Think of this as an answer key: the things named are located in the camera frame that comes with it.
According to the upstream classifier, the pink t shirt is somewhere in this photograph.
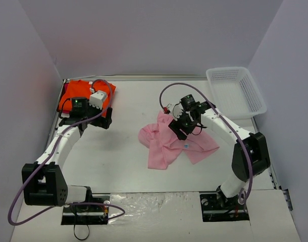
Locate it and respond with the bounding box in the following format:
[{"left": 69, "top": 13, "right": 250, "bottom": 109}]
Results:
[{"left": 138, "top": 111, "right": 220, "bottom": 170}]

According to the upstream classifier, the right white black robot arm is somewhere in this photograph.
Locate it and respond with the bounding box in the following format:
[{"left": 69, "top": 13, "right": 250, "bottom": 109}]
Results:
[{"left": 164, "top": 95, "right": 271, "bottom": 208}]

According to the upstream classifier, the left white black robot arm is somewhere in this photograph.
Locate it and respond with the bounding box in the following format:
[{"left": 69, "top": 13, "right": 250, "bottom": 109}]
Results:
[{"left": 22, "top": 91, "right": 112, "bottom": 211}]

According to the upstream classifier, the folded orange t shirt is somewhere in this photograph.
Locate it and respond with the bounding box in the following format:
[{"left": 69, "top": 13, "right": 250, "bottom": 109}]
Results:
[{"left": 61, "top": 80, "right": 116, "bottom": 113}]

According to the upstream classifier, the white plastic basket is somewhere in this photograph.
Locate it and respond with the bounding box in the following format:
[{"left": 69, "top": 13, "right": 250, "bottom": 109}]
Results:
[{"left": 206, "top": 67, "right": 267, "bottom": 119}]

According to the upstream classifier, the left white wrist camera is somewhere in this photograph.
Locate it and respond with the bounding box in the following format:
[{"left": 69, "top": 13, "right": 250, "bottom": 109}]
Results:
[{"left": 89, "top": 91, "right": 108, "bottom": 109}]

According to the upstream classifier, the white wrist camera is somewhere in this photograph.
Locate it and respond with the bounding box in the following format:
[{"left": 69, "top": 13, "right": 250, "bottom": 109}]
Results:
[
  {"left": 167, "top": 102, "right": 183, "bottom": 120},
  {"left": 89, "top": 91, "right": 108, "bottom": 109}
]

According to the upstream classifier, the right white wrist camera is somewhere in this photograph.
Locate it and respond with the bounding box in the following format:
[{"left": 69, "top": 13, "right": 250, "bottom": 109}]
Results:
[{"left": 167, "top": 102, "right": 183, "bottom": 120}]

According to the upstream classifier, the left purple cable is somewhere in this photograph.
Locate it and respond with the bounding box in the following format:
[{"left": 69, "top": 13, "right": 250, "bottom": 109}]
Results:
[{"left": 7, "top": 79, "right": 126, "bottom": 226}]

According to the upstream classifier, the purple cable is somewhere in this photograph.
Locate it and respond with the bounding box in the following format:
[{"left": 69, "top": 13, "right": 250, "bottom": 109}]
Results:
[
  {"left": 159, "top": 82, "right": 254, "bottom": 205},
  {"left": 7, "top": 79, "right": 126, "bottom": 226}
]

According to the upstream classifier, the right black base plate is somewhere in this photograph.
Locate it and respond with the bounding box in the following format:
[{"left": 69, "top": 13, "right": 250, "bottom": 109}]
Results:
[{"left": 199, "top": 192, "right": 249, "bottom": 222}]

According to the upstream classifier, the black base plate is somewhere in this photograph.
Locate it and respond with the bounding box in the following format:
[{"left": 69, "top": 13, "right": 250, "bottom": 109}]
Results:
[
  {"left": 199, "top": 192, "right": 249, "bottom": 222},
  {"left": 61, "top": 205, "right": 109, "bottom": 225}
]

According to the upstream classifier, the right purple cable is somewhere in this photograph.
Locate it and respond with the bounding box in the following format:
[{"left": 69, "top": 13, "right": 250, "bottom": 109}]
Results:
[{"left": 159, "top": 82, "right": 254, "bottom": 205}]

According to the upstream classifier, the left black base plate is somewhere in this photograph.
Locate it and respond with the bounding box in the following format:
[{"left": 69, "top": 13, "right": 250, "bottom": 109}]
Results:
[{"left": 61, "top": 205, "right": 109, "bottom": 225}]

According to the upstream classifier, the thin black cable loop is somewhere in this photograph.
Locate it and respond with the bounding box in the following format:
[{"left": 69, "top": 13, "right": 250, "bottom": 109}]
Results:
[{"left": 73, "top": 211, "right": 90, "bottom": 240}]

